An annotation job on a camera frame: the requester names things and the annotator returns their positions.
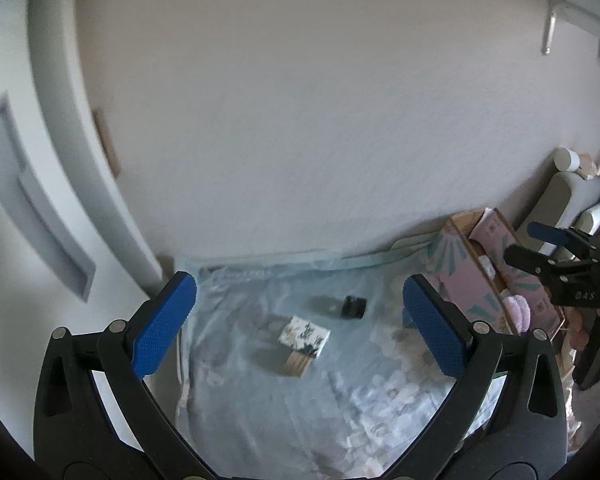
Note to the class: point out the pink floral cardboard box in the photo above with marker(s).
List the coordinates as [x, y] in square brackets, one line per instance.
[460, 270]

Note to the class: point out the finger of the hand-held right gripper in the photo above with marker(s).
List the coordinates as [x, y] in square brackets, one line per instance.
[527, 260]
[547, 234]

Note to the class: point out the small beige hinge plate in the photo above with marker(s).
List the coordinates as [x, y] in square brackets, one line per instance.
[106, 142]

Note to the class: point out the small blue box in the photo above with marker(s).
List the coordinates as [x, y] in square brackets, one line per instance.
[408, 317]

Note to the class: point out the floral printed tissue pack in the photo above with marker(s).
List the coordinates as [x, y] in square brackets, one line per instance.
[305, 335]

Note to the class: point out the small wooden ornament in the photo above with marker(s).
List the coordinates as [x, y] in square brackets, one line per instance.
[589, 166]

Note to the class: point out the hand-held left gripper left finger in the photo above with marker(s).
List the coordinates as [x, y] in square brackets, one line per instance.
[164, 325]

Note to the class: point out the small black box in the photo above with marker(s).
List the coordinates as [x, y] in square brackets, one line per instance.
[354, 307]

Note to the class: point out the white shelf bracket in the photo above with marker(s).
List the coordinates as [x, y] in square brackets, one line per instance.
[552, 25]

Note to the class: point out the white sliding door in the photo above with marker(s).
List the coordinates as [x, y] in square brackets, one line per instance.
[20, 160]

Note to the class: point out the small brown wooden box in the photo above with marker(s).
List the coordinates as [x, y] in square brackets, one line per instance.
[297, 364]

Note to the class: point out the pale blue floral bedsheet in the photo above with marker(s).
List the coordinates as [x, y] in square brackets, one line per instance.
[305, 410]

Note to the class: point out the pink towel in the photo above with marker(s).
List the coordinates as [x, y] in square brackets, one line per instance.
[518, 312]

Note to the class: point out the white cup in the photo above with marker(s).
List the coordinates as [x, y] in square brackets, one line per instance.
[566, 160]

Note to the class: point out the black curved bar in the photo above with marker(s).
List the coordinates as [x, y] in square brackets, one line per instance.
[597, 355]

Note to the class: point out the white door frame post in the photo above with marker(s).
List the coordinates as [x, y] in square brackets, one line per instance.
[75, 110]

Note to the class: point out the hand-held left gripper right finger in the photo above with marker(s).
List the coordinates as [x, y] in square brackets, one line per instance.
[434, 325]

